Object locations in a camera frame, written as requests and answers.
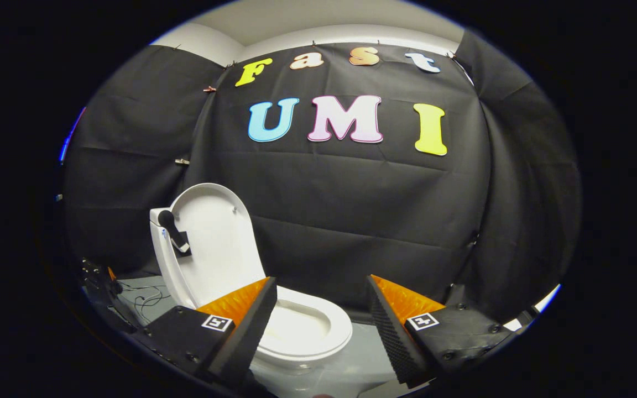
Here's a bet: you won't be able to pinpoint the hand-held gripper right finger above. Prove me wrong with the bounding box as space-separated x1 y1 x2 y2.
366 275 540 387

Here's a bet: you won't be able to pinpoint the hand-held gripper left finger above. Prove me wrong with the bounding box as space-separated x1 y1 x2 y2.
130 276 279 390

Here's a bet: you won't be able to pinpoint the white toilet lid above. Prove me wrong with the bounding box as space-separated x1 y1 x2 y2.
170 183 267 309

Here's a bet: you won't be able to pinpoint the black lid handle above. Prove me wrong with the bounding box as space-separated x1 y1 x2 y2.
157 210 192 258

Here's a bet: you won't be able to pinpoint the white toilet seat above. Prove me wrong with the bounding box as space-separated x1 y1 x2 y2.
252 286 353 363

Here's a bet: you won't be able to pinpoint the white toilet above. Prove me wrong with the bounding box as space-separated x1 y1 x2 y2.
149 207 402 398

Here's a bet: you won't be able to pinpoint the black backdrop cloth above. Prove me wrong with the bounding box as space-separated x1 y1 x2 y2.
61 28 582 324

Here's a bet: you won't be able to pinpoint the black and orange device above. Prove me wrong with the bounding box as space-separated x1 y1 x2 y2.
80 257 124 303

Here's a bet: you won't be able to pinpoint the thin black floor cables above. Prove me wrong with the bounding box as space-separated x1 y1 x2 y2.
117 279 173 324

